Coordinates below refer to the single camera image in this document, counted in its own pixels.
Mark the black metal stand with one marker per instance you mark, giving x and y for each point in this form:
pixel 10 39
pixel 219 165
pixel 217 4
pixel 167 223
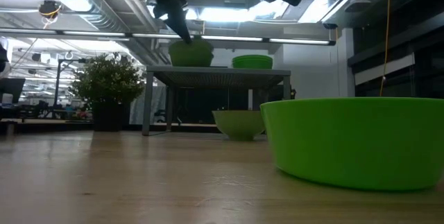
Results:
pixel 58 82

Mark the black monitor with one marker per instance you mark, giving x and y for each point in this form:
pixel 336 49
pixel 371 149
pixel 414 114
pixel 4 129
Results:
pixel 12 85

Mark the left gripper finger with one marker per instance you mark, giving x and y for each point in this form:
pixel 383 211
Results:
pixel 180 19

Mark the grey perforated metal shelf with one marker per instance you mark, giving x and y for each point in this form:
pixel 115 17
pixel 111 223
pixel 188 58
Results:
pixel 215 73

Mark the black ceiling device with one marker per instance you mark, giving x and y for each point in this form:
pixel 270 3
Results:
pixel 49 9

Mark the green potted plant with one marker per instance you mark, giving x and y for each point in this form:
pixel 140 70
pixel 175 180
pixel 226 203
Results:
pixel 107 85

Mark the long ceiling light bar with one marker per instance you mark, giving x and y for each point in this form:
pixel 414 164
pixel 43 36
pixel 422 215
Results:
pixel 90 34

